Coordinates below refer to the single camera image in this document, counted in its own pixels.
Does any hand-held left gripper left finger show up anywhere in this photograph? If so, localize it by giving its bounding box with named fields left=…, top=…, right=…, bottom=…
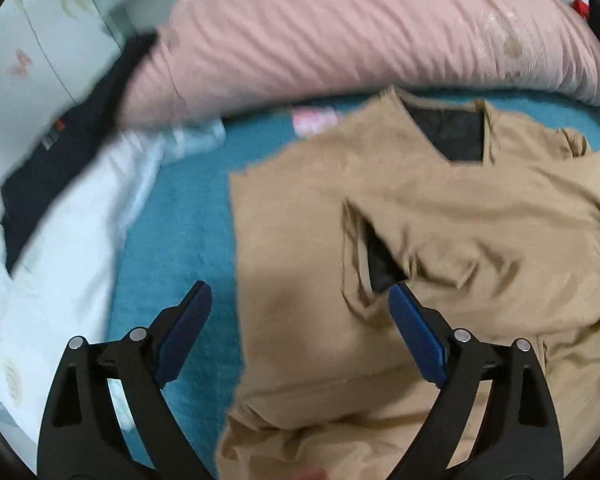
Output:
left=36, top=281, right=216, bottom=480

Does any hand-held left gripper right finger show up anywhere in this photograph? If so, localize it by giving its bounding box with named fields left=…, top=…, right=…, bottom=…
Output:
left=387, top=282, right=566, bottom=480

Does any tan jacket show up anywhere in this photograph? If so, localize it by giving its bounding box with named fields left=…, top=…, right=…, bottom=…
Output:
left=215, top=86, right=600, bottom=480

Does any teal bed blanket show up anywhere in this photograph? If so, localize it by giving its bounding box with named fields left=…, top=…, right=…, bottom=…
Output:
left=105, top=87, right=600, bottom=480

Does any white quilt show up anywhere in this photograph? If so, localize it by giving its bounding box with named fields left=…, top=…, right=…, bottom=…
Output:
left=0, top=119, right=226, bottom=433

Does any navy puffer jacket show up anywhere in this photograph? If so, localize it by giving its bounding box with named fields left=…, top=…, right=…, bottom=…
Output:
left=0, top=32, right=161, bottom=276

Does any white wardrobe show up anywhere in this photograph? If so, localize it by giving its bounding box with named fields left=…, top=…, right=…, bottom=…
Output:
left=0, top=0, right=196, bottom=241

